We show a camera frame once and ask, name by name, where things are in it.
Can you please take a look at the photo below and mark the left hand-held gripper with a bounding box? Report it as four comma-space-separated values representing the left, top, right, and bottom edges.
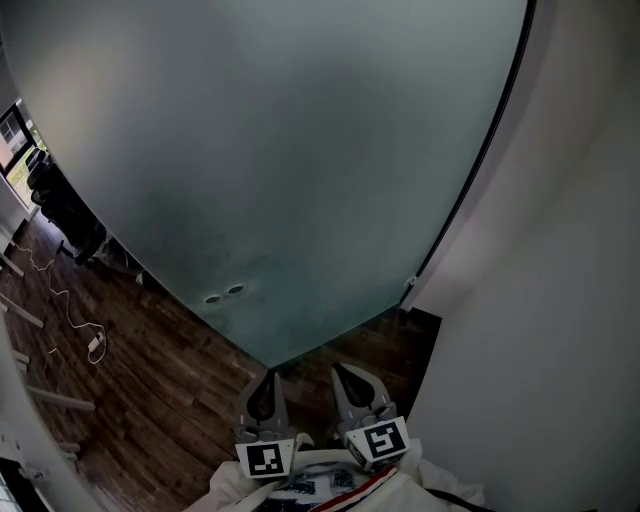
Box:
234, 372, 297, 480

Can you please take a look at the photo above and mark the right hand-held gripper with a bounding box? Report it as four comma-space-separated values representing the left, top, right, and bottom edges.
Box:
330, 363, 413, 474

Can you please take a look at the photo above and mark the frosted glass door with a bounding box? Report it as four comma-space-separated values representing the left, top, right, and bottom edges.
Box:
0, 0, 531, 371

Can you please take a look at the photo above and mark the person's left forearm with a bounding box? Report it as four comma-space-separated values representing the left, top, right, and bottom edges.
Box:
207, 459, 274, 507

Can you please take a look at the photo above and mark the person's right forearm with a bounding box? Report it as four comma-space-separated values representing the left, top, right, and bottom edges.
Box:
399, 438, 486, 506

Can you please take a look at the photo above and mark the person's white jacket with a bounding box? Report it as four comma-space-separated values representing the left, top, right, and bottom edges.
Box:
182, 437, 489, 512

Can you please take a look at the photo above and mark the black-framed window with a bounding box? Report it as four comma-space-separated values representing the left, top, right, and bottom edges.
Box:
0, 97, 51, 194

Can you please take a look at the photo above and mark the black cable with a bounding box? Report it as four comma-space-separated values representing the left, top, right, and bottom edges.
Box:
429, 487, 494, 512

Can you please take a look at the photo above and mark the white cable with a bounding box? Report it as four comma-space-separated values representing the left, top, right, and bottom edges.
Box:
9, 242, 109, 365

